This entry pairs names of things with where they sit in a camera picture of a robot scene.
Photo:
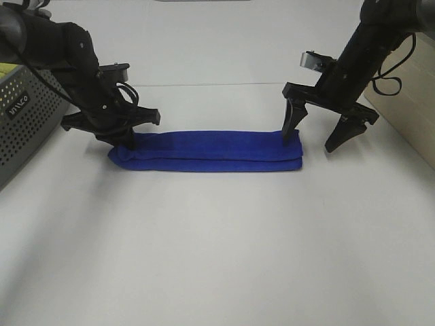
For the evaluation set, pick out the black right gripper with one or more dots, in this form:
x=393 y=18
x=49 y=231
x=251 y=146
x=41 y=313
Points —
x=353 y=115

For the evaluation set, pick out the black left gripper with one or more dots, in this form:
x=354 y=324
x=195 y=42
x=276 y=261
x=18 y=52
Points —
x=112 y=124

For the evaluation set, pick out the blue microfiber towel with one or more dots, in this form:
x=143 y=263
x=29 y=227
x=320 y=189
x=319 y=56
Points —
x=211 y=151

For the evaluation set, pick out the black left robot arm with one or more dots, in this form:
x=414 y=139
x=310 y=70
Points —
x=62 y=57

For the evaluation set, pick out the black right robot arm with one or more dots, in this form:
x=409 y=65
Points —
x=383 y=27

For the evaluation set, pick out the beige storage box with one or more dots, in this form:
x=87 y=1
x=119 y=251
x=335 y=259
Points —
x=411 y=112

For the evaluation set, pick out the grey perforated laundry basket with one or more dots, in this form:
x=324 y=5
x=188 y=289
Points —
x=29 y=114

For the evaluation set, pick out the yellow-green towel in basket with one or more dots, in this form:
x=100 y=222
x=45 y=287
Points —
x=6 y=69

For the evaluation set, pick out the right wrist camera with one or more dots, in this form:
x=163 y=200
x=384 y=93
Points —
x=316 y=62

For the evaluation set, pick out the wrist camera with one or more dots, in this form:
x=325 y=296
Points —
x=316 y=62
x=115 y=73

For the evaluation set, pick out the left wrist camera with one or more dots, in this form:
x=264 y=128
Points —
x=115 y=73

